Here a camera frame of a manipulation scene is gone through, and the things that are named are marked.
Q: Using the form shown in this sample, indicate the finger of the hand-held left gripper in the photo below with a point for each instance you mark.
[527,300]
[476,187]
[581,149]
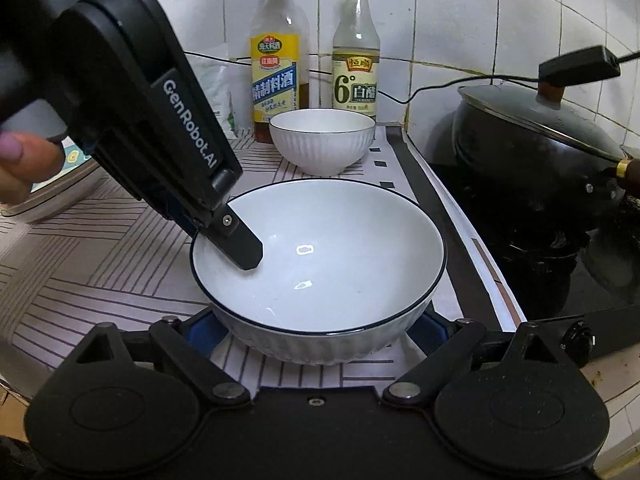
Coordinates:
[235,240]

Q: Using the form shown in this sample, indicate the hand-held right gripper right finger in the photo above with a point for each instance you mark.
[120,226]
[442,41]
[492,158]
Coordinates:
[436,329]

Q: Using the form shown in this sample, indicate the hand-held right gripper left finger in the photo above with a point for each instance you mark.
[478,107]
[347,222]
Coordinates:
[199,331]

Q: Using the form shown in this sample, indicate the white ribbed bowl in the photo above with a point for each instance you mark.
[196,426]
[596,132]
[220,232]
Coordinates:
[322,145]
[340,270]

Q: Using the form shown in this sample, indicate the pink rabbit print plate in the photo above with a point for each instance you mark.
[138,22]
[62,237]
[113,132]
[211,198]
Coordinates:
[60,197]

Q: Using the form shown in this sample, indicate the person's left hand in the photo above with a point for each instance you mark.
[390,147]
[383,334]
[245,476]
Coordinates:
[22,160]

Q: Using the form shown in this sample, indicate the white plastic seasoning bag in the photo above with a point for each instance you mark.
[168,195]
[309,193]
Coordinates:
[217,95]

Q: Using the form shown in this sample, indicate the striped pink tablecloth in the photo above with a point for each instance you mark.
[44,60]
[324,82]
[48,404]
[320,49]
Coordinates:
[100,270]

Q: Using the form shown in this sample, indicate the black gas stove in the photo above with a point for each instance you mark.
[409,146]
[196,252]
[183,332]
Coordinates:
[550,280]

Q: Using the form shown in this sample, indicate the black stove knob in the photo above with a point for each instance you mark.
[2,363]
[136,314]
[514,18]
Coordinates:
[576,346]

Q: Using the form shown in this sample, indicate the cooking wine bottle yellow label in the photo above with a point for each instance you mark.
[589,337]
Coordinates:
[277,75]

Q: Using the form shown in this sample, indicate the black wok with glass lid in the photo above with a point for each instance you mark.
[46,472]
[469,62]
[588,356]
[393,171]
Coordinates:
[530,160]

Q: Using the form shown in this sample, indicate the clear vinegar bottle yellow cap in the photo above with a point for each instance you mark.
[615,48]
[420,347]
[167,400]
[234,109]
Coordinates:
[355,70]

